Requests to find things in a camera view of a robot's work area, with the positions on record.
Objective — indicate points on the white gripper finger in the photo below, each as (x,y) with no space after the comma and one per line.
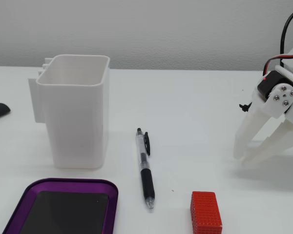
(255,122)
(273,143)

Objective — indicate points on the red studded block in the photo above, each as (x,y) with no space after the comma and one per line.
(206,212)

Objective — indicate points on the white plastic box container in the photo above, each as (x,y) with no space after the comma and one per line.
(73,122)

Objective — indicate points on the clear pen with black grip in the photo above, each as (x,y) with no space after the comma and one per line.
(146,175)

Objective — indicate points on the purple metal tray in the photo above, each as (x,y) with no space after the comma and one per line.
(29,192)

